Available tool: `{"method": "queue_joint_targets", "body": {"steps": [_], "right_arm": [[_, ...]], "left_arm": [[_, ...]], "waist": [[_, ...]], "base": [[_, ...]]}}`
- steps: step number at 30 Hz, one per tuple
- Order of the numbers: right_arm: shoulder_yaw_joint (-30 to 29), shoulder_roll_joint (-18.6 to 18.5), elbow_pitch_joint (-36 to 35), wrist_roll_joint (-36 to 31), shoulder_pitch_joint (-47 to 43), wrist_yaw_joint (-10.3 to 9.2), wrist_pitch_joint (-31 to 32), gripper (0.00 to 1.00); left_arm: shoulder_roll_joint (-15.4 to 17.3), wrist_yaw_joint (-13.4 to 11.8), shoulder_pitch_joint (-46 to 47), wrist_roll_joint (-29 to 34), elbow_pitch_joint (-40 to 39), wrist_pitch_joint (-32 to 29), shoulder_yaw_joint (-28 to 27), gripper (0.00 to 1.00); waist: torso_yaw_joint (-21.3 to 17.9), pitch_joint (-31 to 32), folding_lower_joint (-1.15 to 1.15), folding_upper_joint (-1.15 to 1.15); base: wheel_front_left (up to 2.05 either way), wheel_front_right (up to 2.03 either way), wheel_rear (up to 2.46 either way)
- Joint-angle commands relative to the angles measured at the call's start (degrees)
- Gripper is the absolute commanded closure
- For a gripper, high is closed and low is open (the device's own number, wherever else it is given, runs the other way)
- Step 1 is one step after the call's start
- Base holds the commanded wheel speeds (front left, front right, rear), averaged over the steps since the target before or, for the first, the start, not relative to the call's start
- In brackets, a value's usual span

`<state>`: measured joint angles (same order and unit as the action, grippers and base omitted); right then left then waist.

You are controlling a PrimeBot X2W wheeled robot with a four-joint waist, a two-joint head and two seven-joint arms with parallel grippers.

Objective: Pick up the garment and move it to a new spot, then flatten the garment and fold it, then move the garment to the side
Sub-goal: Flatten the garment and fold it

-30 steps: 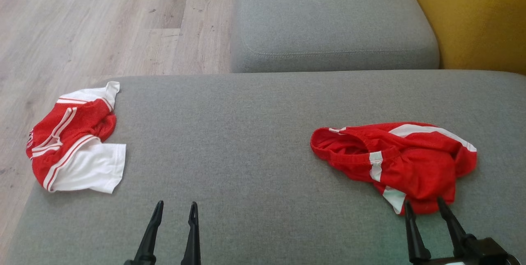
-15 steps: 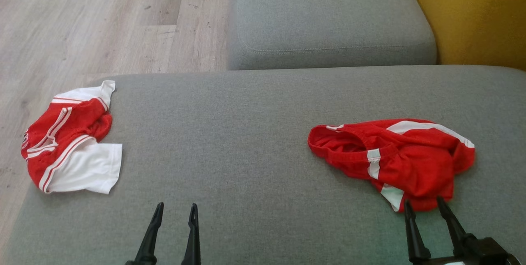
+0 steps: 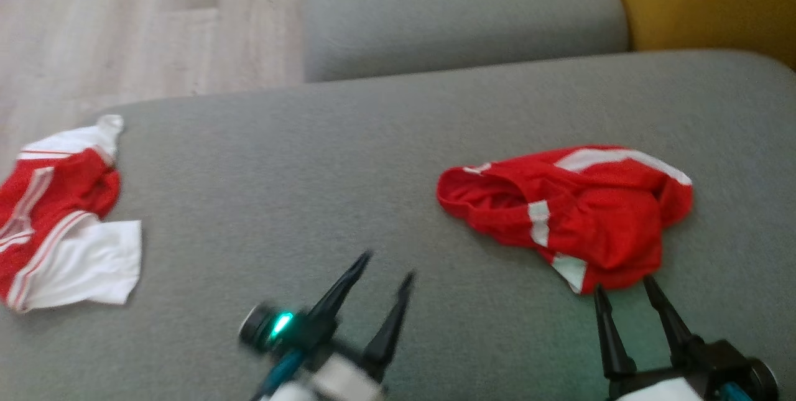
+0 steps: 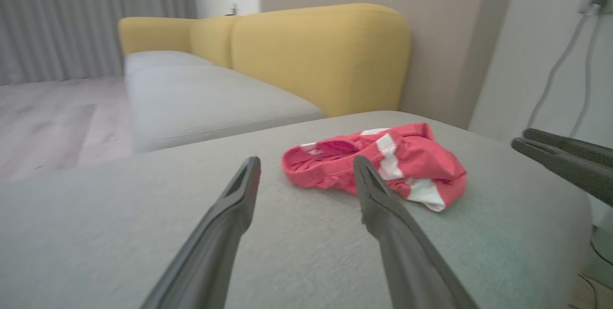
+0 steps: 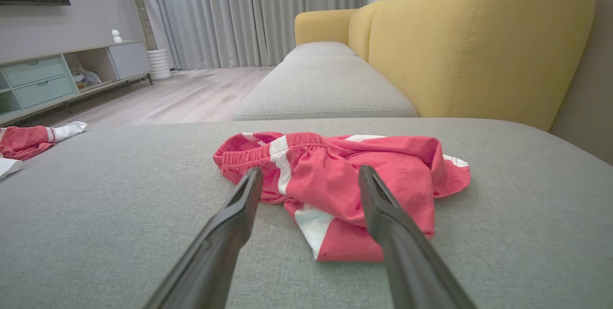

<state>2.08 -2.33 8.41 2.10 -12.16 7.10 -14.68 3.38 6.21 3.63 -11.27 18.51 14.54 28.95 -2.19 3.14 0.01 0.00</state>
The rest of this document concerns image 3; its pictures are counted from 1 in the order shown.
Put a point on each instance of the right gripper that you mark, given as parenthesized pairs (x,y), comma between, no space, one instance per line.
(715,370)

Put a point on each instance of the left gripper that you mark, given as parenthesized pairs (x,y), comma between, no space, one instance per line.
(348,379)

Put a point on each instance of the red shorts with white stripes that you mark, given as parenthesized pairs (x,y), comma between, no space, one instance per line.
(597,214)

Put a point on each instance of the red and white sports jersey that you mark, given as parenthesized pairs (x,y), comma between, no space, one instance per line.
(62,189)

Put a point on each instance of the large grey sofa seat cushion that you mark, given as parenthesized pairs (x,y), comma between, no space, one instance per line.
(280,171)

